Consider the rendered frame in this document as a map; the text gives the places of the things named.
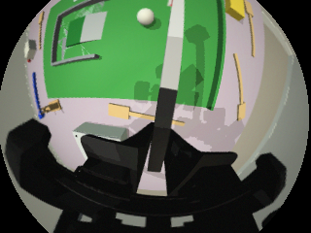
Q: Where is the blue putter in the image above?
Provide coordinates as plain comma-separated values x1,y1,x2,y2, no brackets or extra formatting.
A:
32,71,44,119

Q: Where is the yellow block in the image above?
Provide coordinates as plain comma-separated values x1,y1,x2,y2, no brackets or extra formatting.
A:
225,0,245,20

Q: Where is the white golf ball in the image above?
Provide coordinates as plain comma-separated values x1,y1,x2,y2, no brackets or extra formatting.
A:
136,8,155,24

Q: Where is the green flat mat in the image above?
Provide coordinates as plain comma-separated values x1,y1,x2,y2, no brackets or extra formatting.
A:
43,0,219,108

